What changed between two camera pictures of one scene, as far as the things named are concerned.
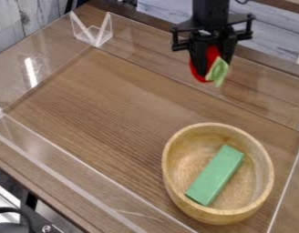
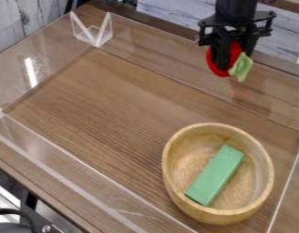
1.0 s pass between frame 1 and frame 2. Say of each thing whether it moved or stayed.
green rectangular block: stayed
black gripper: moved
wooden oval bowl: stayed
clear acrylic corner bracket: stayed
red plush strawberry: moved
